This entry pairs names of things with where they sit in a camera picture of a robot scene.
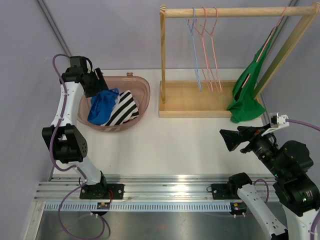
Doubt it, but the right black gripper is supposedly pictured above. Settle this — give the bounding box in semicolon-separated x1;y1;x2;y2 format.
220;121;286;178

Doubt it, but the blue tank top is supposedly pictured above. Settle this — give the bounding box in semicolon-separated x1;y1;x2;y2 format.
87;88;119;126

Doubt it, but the black white striped tank top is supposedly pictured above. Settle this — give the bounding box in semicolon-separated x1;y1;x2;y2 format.
102;90;140;126

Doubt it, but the pink wire hanger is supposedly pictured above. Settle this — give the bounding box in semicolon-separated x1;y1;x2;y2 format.
203;6;223;93
195;7;214;92
241;6;288;89

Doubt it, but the blue wire hanger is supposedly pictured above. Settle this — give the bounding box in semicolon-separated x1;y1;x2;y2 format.
185;8;202;92

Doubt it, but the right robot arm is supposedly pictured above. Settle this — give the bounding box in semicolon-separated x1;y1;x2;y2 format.
219;124;320;240

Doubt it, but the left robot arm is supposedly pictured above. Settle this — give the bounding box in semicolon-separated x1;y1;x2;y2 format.
41;56;108;200

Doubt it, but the green tank top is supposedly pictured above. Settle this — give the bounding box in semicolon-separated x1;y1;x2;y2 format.
226;24;278;124

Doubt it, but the pink plastic basin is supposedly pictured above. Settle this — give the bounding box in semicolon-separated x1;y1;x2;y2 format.
77;72;151;132

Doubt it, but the wooden clothes rack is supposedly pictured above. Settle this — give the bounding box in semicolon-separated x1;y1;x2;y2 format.
158;2;320;118

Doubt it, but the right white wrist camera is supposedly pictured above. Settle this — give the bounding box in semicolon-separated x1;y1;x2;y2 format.
261;113;290;136

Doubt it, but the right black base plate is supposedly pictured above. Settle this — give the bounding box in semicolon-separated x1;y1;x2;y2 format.
210;183;234;200

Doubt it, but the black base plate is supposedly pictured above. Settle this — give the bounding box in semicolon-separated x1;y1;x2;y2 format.
210;183;234;200
79;183;125;200

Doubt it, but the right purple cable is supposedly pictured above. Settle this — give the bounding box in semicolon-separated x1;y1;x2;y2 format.
204;118;320;240

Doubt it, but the purple cable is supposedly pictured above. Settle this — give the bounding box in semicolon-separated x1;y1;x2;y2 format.
48;53;111;238
204;118;320;240

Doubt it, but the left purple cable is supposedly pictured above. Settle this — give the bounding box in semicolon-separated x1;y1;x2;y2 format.
48;53;111;238

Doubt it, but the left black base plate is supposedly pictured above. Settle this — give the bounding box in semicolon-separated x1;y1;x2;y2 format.
79;183;125;200

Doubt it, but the aluminium mounting rail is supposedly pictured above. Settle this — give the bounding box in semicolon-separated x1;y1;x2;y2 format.
34;173;229;202

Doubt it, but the white slotted cable duct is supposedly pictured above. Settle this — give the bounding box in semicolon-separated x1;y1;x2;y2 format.
44;201;231;212

